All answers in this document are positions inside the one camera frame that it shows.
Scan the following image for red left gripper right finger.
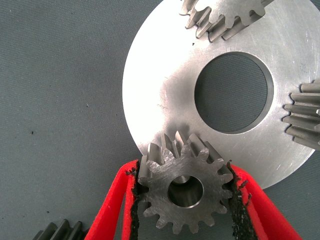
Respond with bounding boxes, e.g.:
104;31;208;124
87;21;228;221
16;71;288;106
226;161;303;240

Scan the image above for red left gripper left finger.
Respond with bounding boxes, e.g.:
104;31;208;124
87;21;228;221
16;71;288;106
84;159;145;240

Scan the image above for round metal plate with hole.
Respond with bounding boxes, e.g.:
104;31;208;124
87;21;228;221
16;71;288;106
121;0;317;190

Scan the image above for dark grey table cloth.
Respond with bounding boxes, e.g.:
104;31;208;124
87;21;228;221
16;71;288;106
0;0;320;240

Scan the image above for large steel gear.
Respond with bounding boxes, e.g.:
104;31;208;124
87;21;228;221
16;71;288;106
32;219;90;240

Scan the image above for small steel gear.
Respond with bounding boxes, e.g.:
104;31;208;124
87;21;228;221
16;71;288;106
281;79;320;151
179;0;266;43
137;130;235;235

